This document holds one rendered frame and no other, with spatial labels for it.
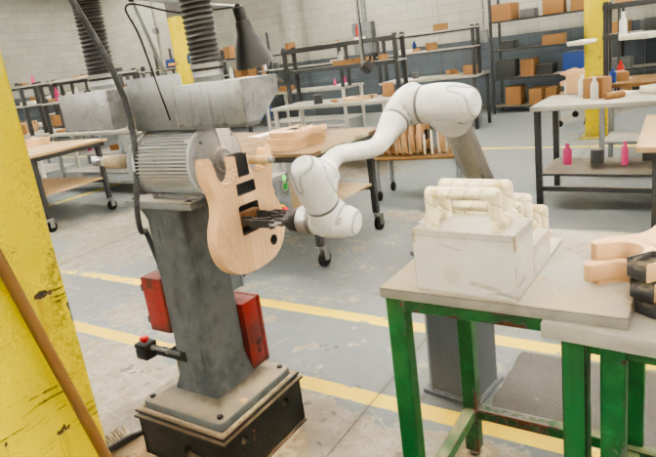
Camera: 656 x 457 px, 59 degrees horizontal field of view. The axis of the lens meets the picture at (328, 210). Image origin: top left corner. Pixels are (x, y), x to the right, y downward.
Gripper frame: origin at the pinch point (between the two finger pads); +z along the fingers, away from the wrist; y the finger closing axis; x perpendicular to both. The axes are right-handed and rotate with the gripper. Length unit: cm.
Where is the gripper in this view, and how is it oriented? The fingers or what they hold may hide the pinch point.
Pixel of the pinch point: (251, 217)
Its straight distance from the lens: 195.5
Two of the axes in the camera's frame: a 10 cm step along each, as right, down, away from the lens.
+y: 5.3, -2.7, 8.0
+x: -1.3, -9.6, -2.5
